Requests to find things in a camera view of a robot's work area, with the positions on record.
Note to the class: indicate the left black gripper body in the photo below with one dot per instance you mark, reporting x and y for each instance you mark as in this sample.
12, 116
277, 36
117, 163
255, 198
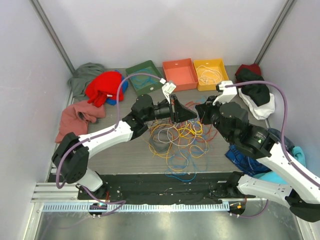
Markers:
162, 111

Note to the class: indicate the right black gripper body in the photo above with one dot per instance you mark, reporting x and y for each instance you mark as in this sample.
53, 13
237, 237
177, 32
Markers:
216, 121

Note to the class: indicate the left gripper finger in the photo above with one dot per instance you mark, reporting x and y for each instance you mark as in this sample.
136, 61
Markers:
182, 113
173, 101

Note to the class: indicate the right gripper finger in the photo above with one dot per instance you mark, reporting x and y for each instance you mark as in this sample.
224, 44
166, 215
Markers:
209, 103
204, 112

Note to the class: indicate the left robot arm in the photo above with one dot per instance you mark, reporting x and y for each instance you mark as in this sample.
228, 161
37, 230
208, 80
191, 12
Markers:
73, 153

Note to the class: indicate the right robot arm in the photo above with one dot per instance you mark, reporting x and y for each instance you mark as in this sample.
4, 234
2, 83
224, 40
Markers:
300, 193

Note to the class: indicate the orange plastic bin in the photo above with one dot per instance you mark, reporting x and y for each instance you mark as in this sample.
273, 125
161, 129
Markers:
182, 73

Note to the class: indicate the yellow plastic bin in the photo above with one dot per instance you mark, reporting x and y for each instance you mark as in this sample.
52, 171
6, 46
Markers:
210, 73

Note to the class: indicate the green plastic bin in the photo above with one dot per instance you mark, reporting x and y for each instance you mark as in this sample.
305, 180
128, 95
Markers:
144, 84

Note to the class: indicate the white cloth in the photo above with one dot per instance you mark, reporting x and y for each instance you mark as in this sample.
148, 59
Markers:
259, 112

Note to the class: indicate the black cloth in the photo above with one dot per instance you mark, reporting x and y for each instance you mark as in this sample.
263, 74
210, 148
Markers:
259, 93

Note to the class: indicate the blue plaid shirt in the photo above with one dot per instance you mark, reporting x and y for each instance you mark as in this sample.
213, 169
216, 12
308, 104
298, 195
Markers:
244, 163

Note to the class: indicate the dark red cloth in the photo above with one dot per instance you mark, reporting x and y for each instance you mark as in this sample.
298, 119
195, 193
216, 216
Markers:
254, 68

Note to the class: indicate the cyan cloth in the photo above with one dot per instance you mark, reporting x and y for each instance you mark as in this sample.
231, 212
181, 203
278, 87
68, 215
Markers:
273, 177

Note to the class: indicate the pink cloth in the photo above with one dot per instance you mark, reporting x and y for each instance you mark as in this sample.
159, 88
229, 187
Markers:
76, 118

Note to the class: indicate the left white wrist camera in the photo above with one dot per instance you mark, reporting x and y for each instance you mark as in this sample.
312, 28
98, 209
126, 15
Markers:
168, 88

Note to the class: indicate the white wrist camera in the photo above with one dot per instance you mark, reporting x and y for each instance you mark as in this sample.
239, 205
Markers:
228, 92
168, 88

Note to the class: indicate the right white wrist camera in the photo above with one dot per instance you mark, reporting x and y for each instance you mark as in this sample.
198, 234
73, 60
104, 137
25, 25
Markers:
228, 92

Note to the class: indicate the right aluminium frame post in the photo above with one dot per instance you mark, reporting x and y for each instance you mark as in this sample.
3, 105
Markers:
275, 29

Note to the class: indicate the aluminium frame post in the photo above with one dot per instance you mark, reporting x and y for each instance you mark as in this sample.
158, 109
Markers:
275, 29
52, 33

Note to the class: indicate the aluminium rail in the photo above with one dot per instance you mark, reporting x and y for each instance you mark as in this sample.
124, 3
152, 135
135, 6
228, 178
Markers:
48, 193

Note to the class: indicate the slotted cable duct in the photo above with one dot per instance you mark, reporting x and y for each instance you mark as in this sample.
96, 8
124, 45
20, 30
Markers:
132, 208

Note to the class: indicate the left aluminium frame post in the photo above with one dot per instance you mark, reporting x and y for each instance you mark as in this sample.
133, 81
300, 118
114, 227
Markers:
52, 33

